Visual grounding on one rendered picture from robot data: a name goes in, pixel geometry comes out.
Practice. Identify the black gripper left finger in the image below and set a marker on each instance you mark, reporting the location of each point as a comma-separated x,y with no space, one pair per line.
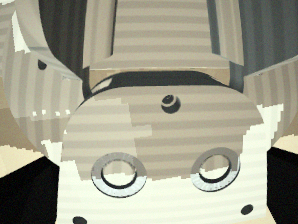
29,195

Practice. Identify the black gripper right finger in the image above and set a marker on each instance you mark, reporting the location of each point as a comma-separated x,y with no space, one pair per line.
282,185

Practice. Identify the grey metal housing plate with two round holes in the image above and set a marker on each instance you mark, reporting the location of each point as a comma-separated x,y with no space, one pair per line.
166,140

